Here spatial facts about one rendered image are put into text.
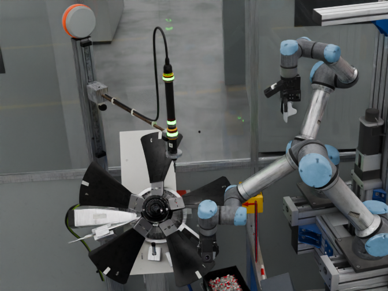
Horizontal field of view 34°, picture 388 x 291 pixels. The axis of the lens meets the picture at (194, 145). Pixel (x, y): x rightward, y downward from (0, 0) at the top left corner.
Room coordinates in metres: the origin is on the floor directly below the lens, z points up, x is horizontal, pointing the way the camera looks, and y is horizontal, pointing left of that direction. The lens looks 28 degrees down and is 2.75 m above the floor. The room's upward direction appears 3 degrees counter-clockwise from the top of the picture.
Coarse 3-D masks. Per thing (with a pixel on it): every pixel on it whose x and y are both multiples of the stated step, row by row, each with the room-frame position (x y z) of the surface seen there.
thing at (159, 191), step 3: (153, 183) 2.47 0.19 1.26; (156, 183) 2.46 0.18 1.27; (159, 183) 2.44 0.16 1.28; (162, 183) 2.43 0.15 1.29; (153, 186) 2.46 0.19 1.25; (156, 186) 2.44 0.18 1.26; (159, 186) 2.43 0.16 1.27; (162, 186) 2.42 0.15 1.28; (159, 189) 2.42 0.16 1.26; (162, 189) 2.41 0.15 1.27; (153, 192) 2.44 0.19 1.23; (156, 192) 2.43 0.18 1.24; (159, 192) 2.41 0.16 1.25; (162, 192) 2.40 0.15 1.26
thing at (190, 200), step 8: (208, 184) 2.49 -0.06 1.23; (216, 184) 2.48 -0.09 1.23; (224, 184) 2.47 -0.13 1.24; (192, 192) 2.45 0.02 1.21; (200, 192) 2.44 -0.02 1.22; (208, 192) 2.44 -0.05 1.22; (216, 192) 2.43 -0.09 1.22; (224, 192) 2.43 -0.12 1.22; (184, 200) 2.40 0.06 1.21; (192, 200) 2.39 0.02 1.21; (200, 200) 2.38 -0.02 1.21; (216, 200) 2.38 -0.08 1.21; (192, 208) 2.34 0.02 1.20
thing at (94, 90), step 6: (90, 84) 2.91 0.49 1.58; (96, 84) 2.90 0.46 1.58; (102, 84) 2.90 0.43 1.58; (90, 90) 2.87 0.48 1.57; (96, 90) 2.83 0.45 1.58; (102, 90) 2.85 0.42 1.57; (108, 90) 2.87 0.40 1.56; (90, 96) 2.88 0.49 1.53; (96, 96) 2.83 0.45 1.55; (96, 102) 2.83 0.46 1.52
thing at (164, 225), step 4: (168, 220) 2.36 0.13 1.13; (160, 224) 2.31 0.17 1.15; (164, 224) 2.33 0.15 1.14; (168, 224) 2.34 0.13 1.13; (172, 224) 2.36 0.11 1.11; (164, 228) 2.31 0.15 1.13; (172, 228) 2.34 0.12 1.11; (176, 228) 2.35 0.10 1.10; (164, 232) 2.29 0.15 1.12; (168, 232) 2.30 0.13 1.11; (172, 232) 2.32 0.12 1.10
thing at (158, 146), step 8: (144, 136) 2.63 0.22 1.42; (152, 136) 2.60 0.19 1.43; (144, 144) 2.61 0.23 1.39; (152, 144) 2.58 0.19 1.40; (160, 144) 2.55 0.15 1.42; (144, 152) 2.59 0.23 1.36; (152, 152) 2.55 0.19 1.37; (160, 152) 2.52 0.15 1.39; (152, 160) 2.53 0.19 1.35; (160, 160) 2.50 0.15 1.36; (168, 160) 2.48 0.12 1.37; (152, 168) 2.51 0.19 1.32; (160, 168) 2.48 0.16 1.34; (168, 168) 2.45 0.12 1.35; (152, 176) 2.49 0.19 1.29; (160, 176) 2.45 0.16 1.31
